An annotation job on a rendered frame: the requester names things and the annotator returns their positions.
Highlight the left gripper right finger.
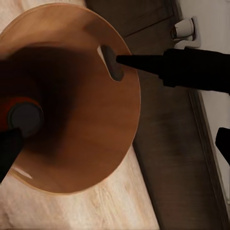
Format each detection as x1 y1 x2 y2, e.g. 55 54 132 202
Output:
215 127 230 165

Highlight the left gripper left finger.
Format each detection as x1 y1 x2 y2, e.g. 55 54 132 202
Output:
0 127 24 184

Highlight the can of soda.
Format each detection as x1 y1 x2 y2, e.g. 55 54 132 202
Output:
0 97 43 138

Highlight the trash can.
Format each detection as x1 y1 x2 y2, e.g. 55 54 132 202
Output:
0 2 141 196

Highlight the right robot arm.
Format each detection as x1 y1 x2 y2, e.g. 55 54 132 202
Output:
116 16 230 94

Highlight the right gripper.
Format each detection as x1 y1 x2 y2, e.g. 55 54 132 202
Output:
116 47 223 91

